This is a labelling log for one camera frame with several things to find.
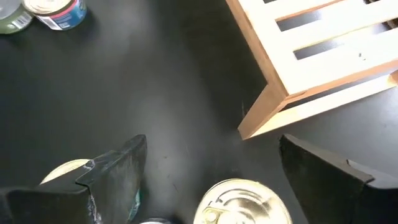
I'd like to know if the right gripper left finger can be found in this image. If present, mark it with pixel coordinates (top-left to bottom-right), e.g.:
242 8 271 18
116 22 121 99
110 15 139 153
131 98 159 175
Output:
0 134 148 224

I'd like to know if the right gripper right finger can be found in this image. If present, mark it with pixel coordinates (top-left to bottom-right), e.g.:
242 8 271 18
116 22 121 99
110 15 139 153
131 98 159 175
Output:
279 133 398 224

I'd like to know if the silver-lidded tin can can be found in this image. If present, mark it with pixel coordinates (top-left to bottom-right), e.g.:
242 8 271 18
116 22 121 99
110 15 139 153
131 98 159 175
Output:
139 217 172 224

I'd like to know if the gold-lidded tin can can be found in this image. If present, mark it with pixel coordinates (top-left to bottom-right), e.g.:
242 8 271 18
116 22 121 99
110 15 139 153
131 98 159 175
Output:
193 178 293 224

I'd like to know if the green label tin can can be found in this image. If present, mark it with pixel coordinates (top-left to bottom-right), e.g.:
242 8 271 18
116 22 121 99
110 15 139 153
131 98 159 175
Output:
0 0 34 35

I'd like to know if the blue pink label salmon can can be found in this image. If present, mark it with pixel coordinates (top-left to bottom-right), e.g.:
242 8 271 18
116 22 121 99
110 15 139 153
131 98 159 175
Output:
39 158 142 222
22 0 88 31

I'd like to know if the wooden slatted shelf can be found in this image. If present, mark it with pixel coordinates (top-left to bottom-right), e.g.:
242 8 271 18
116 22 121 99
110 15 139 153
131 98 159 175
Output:
225 0 398 141

